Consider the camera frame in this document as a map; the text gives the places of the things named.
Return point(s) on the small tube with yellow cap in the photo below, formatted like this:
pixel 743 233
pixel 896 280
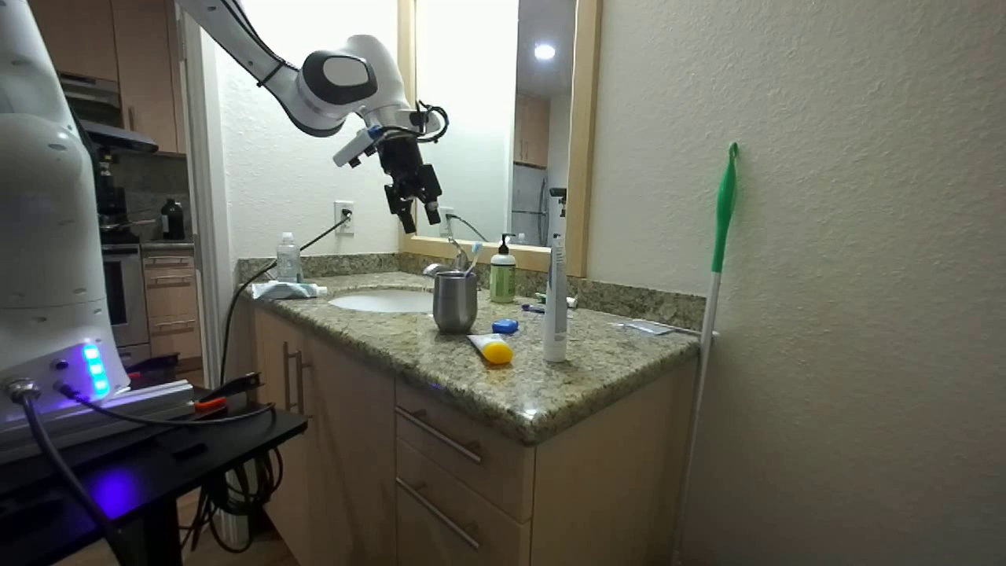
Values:
pixel 493 348

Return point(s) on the tall white toothpaste tube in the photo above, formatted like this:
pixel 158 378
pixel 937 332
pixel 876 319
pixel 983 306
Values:
pixel 556 306

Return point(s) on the dark bottle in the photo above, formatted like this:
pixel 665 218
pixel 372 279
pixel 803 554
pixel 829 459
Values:
pixel 172 222

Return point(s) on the wooden kitchen wall cabinets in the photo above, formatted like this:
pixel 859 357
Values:
pixel 141 71

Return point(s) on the green soap pump bottle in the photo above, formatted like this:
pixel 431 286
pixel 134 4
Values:
pixel 503 279

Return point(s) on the range hood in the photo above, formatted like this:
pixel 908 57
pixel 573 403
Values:
pixel 102 118

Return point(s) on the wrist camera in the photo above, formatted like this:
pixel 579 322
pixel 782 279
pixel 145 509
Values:
pixel 427 122

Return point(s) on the silver tap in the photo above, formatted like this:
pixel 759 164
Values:
pixel 456 263

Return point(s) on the white sink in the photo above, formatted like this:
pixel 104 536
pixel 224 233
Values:
pixel 383 301

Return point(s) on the white wall socket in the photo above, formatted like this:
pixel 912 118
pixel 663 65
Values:
pixel 344 218

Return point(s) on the green and white mop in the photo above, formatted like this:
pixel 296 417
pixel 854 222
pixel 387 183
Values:
pixel 721 212

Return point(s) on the clear plastic bottle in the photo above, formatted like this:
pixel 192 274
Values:
pixel 288 263

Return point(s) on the wood framed mirror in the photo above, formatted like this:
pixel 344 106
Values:
pixel 583 134

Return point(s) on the green toothbrush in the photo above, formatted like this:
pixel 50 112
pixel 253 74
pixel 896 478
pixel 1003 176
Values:
pixel 542 299

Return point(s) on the drawer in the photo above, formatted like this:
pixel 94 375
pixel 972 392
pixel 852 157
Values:
pixel 440 542
pixel 487 464

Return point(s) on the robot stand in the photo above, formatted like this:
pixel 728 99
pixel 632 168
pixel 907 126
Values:
pixel 157 464

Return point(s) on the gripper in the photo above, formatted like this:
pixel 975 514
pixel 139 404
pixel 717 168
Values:
pixel 409 169

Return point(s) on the black and orange clamp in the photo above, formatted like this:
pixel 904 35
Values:
pixel 228 391

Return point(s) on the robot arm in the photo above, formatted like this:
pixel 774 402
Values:
pixel 47 204

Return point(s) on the black coffee maker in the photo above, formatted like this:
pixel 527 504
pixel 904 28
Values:
pixel 110 196

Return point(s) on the flat clear packet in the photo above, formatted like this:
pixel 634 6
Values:
pixel 646 326

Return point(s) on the blue round cap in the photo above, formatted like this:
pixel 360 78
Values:
pixel 505 325

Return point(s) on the blue and white toothbrush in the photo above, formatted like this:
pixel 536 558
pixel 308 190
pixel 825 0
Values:
pixel 474 255

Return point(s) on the stainless steel toothbrush cup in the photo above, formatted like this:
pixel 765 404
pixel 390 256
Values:
pixel 455 303

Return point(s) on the wooden kitchen drawers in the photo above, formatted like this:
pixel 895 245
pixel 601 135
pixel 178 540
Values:
pixel 171 303

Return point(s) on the steel oven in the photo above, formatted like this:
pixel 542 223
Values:
pixel 126 295

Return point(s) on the cabinet door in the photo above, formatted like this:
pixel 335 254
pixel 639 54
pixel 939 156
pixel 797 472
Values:
pixel 354 464
pixel 271 440

